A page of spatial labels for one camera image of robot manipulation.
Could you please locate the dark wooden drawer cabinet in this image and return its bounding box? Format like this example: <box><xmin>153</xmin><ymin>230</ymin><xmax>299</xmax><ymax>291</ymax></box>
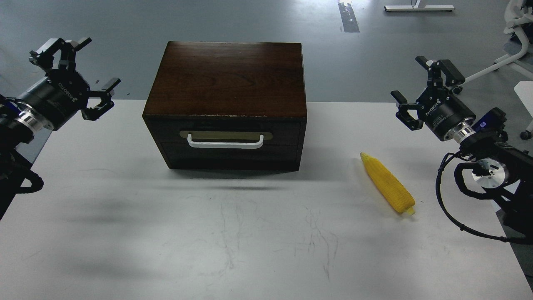
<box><xmin>142</xmin><ymin>41</ymin><xmax>308</xmax><ymax>165</ymax></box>

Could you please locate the wooden drawer with white handle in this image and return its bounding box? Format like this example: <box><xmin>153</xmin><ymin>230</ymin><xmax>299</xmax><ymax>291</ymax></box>
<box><xmin>153</xmin><ymin>120</ymin><xmax>305</xmax><ymax>171</ymax></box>

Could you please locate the grey floor tape strip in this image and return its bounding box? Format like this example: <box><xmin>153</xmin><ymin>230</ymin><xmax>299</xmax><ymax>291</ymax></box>
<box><xmin>337</xmin><ymin>0</ymin><xmax>360</xmax><ymax>33</ymax></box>

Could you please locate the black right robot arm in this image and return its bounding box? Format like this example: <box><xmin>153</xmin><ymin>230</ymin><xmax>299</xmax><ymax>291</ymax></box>
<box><xmin>391</xmin><ymin>56</ymin><xmax>533</xmax><ymax>245</ymax></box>

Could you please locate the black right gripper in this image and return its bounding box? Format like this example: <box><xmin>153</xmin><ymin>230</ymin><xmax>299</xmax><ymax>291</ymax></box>
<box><xmin>390</xmin><ymin>56</ymin><xmax>476</xmax><ymax>142</ymax></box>

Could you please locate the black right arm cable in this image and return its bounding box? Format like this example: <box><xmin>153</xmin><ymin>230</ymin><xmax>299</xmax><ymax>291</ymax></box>
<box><xmin>435</xmin><ymin>152</ymin><xmax>533</xmax><ymax>245</ymax></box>

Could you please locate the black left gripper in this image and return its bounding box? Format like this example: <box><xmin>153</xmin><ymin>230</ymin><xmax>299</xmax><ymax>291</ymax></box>
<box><xmin>16</xmin><ymin>37</ymin><xmax>121</xmax><ymax>131</ymax></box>

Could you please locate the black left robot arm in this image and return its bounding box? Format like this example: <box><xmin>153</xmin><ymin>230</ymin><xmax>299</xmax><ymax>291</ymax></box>
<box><xmin>0</xmin><ymin>37</ymin><xmax>120</xmax><ymax>216</ymax></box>

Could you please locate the white table leg base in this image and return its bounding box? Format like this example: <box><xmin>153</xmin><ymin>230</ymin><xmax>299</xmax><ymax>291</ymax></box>
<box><xmin>384</xmin><ymin>0</ymin><xmax>455</xmax><ymax>12</ymax></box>

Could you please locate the yellow corn cob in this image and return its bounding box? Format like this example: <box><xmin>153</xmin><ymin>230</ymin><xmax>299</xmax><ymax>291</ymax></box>
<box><xmin>360</xmin><ymin>152</ymin><xmax>416</xmax><ymax>216</ymax></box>

